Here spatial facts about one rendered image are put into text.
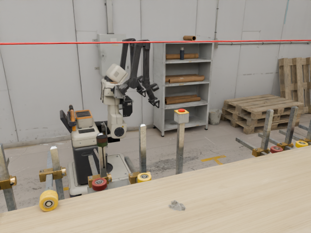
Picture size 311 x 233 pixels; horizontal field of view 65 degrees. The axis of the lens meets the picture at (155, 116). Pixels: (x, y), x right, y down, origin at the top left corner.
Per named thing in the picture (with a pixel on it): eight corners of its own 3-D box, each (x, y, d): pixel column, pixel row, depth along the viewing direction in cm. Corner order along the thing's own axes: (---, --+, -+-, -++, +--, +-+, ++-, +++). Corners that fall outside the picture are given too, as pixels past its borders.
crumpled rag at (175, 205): (165, 206, 116) (165, 202, 116) (173, 199, 121) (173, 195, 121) (180, 214, 111) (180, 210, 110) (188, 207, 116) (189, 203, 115)
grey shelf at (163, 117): (152, 127, 451) (152, 40, 400) (195, 121, 482) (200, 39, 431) (162, 137, 412) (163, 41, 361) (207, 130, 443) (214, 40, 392)
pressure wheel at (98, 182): (92, 195, 140) (90, 178, 136) (106, 192, 143) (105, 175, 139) (94, 204, 133) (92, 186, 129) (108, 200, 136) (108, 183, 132)
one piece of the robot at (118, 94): (115, 98, 220) (115, 86, 217) (113, 96, 225) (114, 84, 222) (125, 98, 224) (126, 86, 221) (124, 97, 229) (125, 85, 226)
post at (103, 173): (102, 202, 154) (96, 132, 138) (108, 200, 155) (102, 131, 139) (103, 205, 151) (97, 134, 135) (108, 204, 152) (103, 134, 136)
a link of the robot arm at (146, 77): (140, 40, 221) (145, 40, 211) (146, 40, 223) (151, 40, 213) (141, 86, 235) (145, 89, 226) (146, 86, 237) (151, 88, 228)
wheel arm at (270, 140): (257, 137, 222) (258, 132, 221) (260, 136, 224) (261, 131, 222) (299, 158, 184) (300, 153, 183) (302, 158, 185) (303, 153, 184)
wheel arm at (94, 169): (88, 160, 173) (87, 155, 172) (93, 159, 174) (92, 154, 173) (97, 197, 135) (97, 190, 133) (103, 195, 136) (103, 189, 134)
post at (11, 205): (12, 220, 136) (-7, 142, 120) (19, 218, 137) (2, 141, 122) (11, 224, 133) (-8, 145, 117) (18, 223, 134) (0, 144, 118)
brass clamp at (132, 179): (128, 179, 158) (127, 173, 156) (147, 175, 162) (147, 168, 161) (131, 185, 152) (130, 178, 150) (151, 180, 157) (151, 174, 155)
